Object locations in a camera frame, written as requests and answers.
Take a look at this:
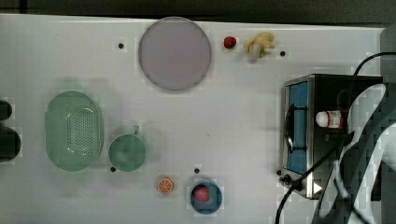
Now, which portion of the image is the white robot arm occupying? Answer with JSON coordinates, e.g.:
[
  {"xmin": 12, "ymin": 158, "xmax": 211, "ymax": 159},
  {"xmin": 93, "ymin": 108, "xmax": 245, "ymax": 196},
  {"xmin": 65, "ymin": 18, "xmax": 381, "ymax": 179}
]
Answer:
[{"xmin": 312, "ymin": 83, "xmax": 396, "ymax": 224}]

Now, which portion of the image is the silver toaster oven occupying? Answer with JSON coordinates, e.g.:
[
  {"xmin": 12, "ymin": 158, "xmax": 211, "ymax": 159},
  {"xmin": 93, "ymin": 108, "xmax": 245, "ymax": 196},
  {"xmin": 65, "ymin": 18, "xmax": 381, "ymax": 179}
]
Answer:
[{"xmin": 278, "ymin": 74, "xmax": 383, "ymax": 188}]

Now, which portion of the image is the red strawberry toy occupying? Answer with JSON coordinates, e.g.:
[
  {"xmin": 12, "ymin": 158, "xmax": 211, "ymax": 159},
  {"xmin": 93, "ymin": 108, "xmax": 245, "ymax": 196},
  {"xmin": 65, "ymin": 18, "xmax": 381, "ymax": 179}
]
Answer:
[{"xmin": 223, "ymin": 36, "xmax": 236, "ymax": 49}]

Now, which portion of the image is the orange slice toy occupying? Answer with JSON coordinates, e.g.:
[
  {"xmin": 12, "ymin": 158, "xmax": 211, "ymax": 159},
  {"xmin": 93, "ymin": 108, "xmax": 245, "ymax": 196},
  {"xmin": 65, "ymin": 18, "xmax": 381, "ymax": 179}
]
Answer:
[{"xmin": 157, "ymin": 177, "xmax": 174, "ymax": 194}]

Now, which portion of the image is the red fruit in bowl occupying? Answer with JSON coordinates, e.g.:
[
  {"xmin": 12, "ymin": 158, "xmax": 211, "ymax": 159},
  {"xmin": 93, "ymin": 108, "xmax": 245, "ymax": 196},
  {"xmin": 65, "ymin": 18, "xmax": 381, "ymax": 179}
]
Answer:
[{"xmin": 193, "ymin": 187, "xmax": 209, "ymax": 202}]

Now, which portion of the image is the blue bowl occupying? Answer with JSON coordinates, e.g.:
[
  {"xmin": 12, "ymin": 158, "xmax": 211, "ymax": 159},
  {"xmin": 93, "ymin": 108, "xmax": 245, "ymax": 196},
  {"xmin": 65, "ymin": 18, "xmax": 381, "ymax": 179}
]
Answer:
[{"xmin": 190, "ymin": 181, "xmax": 223, "ymax": 215}]

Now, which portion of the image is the yellow banana bunch toy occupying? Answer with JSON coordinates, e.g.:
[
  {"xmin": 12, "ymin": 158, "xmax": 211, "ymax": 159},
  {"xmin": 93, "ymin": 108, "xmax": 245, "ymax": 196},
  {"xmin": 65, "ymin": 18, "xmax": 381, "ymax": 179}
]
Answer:
[{"xmin": 243, "ymin": 32, "xmax": 275, "ymax": 61}]

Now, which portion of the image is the green perforated colander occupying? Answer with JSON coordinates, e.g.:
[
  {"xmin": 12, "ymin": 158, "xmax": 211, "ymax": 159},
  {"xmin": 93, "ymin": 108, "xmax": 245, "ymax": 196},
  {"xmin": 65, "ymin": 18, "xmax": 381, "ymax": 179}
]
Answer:
[{"xmin": 45, "ymin": 91, "xmax": 104, "ymax": 172}]

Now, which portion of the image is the large black pan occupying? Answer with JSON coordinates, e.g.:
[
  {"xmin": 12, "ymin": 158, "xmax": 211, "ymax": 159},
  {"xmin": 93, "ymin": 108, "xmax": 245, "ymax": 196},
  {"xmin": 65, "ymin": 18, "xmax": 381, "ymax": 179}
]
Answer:
[{"xmin": 0, "ymin": 127, "xmax": 21, "ymax": 162}]

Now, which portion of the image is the small black pot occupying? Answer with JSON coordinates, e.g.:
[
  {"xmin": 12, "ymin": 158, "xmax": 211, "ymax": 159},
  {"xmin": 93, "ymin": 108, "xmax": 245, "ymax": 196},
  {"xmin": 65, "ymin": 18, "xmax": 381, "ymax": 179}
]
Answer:
[{"xmin": 0, "ymin": 100, "xmax": 12, "ymax": 120}]

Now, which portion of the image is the green cup with handle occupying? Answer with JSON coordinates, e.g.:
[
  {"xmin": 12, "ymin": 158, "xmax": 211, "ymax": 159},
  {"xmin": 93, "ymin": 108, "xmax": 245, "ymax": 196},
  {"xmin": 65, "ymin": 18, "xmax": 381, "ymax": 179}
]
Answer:
[{"xmin": 108, "ymin": 125, "xmax": 148, "ymax": 172}]

